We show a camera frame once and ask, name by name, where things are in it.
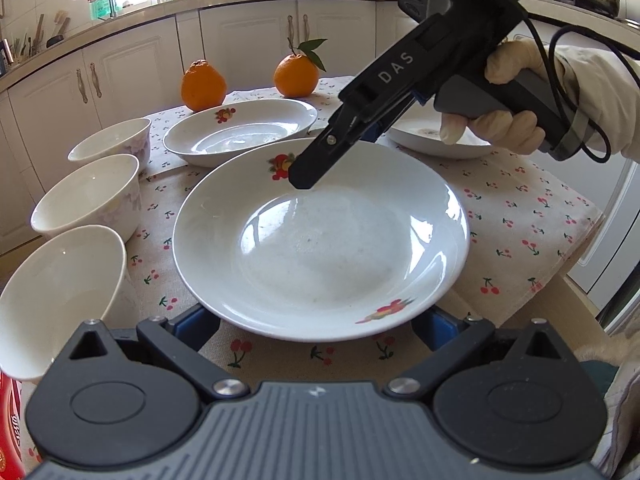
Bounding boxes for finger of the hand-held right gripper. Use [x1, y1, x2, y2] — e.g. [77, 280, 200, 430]
[361, 107, 401, 145]
[289, 104, 367, 191]

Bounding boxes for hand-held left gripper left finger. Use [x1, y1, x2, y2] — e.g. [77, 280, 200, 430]
[62, 304, 251, 401]

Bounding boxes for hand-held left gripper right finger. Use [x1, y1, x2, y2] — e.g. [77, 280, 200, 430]
[384, 306, 568, 397]

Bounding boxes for large white fruit-print plate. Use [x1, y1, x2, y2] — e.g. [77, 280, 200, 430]
[172, 140, 471, 345]

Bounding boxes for white floral bowl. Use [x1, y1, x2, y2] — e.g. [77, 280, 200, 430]
[31, 154, 141, 243]
[67, 117, 152, 173]
[0, 225, 138, 383]

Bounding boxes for person's right forearm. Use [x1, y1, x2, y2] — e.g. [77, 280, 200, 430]
[550, 44, 640, 163]

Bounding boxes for person's right hand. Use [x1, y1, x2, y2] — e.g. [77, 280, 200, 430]
[440, 39, 576, 155]

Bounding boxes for orange with green leaves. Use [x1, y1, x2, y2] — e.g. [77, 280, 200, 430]
[273, 38, 328, 98]

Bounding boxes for knobby orange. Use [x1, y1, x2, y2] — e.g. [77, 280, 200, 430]
[180, 59, 228, 112]

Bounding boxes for cherry-print tablecloth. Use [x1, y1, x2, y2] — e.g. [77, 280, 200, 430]
[125, 76, 606, 376]

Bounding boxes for white appliance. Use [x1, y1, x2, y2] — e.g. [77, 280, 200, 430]
[565, 152, 640, 333]

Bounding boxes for person's clothing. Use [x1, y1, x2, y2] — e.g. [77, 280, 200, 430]
[575, 340, 640, 480]

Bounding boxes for white kitchen cabinets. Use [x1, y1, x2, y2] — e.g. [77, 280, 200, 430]
[0, 0, 416, 256]

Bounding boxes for red snack packet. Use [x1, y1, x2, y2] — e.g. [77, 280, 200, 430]
[0, 370, 28, 480]

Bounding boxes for metal faucet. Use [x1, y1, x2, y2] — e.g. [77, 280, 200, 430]
[72, 0, 120, 20]

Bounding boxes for kitchen utensil holder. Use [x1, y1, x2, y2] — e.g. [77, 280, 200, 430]
[10, 10, 71, 63]

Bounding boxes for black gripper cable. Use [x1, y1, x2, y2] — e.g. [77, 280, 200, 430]
[517, 0, 640, 163]

